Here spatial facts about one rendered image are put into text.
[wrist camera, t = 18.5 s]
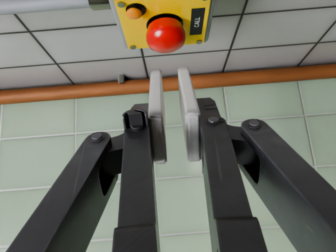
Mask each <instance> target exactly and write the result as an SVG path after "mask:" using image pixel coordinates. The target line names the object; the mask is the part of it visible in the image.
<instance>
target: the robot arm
mask: <svg viewBox="0 0 336 252"><path fill-rule="evenodd" d="M177 73H178V89H179V105H180V112H181V119H182V126H183V133H184V140H185V147H186V153H187V160H188V161H190V162H199V161H200V160H201V159H202V174H203V178H204V187H205V196H206V205H207V214H208V223H209V231H210V240H211V249H212V252H268V250H267V246H266V243H265V240H264V236H263V233H262V230H261V226H260V223H259V220H258V218H257V217H253V215H252V211H251V208H250V204H249V201H248V197H247V193H246V190H245V186H244V183H243V179H242V176H241V172H240V170H241V171H242V173H243V174H244V176H245V177H246V178H247V180H248V181H249V183H250V184H251V186H252V187H253V189H254V190H255V192H256V193H257V194H258V196H259V197H260V199H261V200H262V202H263V203H264V205H265V206H266V207H267V209H268V210H269V212H270V213H271V215H272V216H273V218H274V219H275V221H276V222H277V223H278V225H279V226H280V228H281V229H282V231H283V232H284V234H285V235H286V236H287V238H288V239H289V241H290V242H291V244H292V245H293V247H294V248H295V250H296V251H297V252H336V190H335V189H334V188H333V187H332V186H331V185H330V184H329V183H328V182H327V181H326V180H325V179H324V178H323V177H322V176H321V175H320V174H319V173H318V172H317V171H316V170H315V169H314V168H313V167H311V166H310V165H309V164H308V163H307V162H306V161H305V160H304V159H303V158H302V157H301V156H300V155H299V154H298V153H297V152H296V151H295V150H294V149H293V148H292V147H291V146H290V145H289V144H288V143H287V142H286V141H284V140H283V139H282V138H281V137H280V136H279V135H278V134H277V133H276V132H275V131H274V130H273V129H272V128H271V127H270V126H269V125H268V124H267V123H266V122H264V121H262V120H259V119H247V120H245V121H243V122H242V123H241V126H232V125H229V124H227V122H226V120H225V119H224V118H222V117H221V115H220V113H219V110H218V108H217V106H216V102H215V101H214V100H213V99H212V98H210V97H206V98H196V95H195V91H194V87H193V83H192V79H191V76H190V72H189V69H188V68H187V67H179V69H178V70H177ZM122 120H123V126H124V133H123V134H120V135H118V136H115V137H111V136H110V134H109V133H107V132H94V133H92V134H90V135H88V136H87V137H86V138H85V139H84V141H83V142H82V144H81V145H80V147H79V148H78V149H77V151H76V152H75V154H74V155H73V157H72V158H71V159H70V161H69V162H68V164H67V165H66V166H65V168H64V169H63V171H62V172H61V174H60V175H59V176H58V178H57V179H56V181H55V182H54V183H53V185H52V186H51V188H50V189H49V191H48V192H47V193H46V195H45V196H44V198H43V199H42V200H41V202H40V203H39V205H38V206H37V208H36V209H35V210H34V212H33V213H32V215H31V216H30V218H29V219H28V220H27V222H26V223H25V225H24V226H23V227H22V229H21V230H20V232H19V233H18V235H17V236H16V237H15V239H14V240H13V242H12V243H11V244H10V246H9V247H8V249H7V250H6V252H86V250H87V248H88V246H89V244H90V241H91V239H92V237H93V235H94V232H95V230H96V228H97V226H98V223H99V221H100V219H101V216H102V214H103V212H104V210H105V207H106V205H107V203H108V201H109V198H110V196H111V194H112V192H113V189H114V187H115V185H116V183H117V180H118V177H119V175H118V174H121V180H120V194H119V209H118V223H117V227H116V228H114V231H113V241H112V252H161V246H160V234H159V221H158V209H157V197H156V184H155V172H154V163H155V164H156V165H161V164H166V162H167V142H166V121H165V103H164V92H163V80H162V71H161V70H160V69H153V70H152V71H151V72H150V86H149V103H138V104H134V105H133V106H132V107H131V109H130V110H127V111H126V112H124V113H123V114H122ZM238 164H239V165H238Z"/></svg>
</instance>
